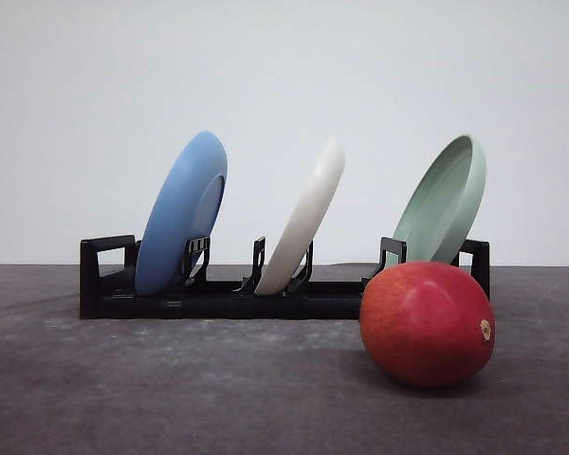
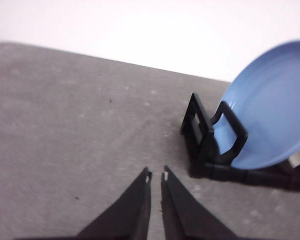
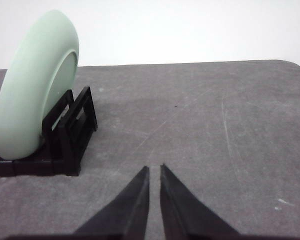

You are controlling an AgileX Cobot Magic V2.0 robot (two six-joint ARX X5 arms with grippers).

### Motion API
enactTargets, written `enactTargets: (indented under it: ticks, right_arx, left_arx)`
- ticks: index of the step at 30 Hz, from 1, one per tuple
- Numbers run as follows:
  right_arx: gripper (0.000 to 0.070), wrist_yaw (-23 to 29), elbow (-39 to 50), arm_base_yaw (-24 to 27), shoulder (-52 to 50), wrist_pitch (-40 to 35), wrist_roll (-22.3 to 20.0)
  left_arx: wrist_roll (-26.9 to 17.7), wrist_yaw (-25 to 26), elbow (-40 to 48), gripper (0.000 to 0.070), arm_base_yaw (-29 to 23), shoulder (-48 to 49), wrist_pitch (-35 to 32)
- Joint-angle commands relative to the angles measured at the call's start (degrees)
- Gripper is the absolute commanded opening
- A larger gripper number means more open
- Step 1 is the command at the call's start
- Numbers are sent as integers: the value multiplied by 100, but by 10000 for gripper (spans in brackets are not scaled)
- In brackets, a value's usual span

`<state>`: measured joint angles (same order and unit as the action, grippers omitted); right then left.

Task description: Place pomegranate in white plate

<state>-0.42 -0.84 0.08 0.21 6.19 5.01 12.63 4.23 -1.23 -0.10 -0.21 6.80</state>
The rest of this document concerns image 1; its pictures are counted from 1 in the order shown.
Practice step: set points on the white plate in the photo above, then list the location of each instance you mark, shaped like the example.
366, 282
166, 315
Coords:
287, 253

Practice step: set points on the red pomegranate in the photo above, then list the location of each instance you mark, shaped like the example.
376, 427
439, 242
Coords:
427, 324

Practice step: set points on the blue plate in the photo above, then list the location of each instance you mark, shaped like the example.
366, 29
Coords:
185, 206

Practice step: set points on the light green plate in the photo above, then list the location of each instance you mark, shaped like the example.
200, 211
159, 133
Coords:
441, 205

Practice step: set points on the black plastic dish rack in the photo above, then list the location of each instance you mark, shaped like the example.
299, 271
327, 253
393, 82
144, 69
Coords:
109, 287

